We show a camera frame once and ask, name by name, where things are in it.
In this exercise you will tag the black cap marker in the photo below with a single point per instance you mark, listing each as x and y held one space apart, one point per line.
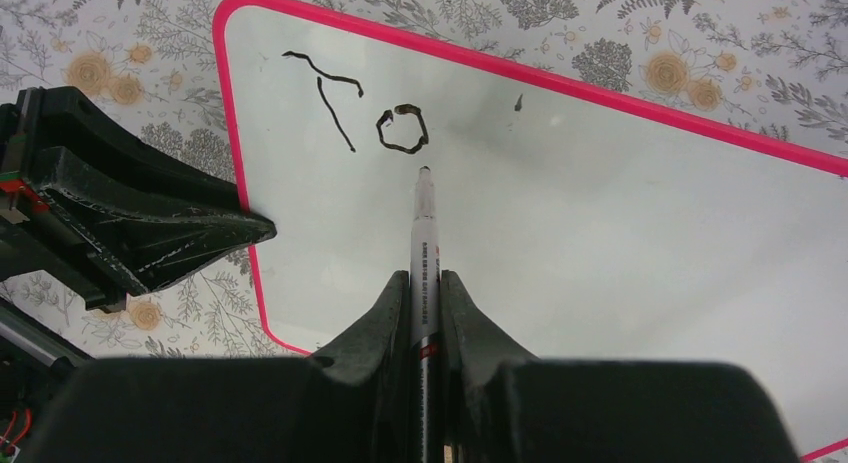
426 439

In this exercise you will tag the floral patterned mat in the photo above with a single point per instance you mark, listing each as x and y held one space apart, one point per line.
775 67

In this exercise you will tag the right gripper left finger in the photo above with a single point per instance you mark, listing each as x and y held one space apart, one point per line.
344 403

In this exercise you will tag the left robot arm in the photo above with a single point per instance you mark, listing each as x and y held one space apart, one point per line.
36 364

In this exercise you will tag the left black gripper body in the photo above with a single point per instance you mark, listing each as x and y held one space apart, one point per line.
33 236

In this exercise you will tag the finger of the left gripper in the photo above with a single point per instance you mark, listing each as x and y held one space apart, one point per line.
65 118
134 227

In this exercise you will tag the pink framed whiteboard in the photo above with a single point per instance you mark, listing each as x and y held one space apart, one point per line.
585 222

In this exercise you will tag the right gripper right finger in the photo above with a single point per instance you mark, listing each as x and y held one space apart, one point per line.
505 404

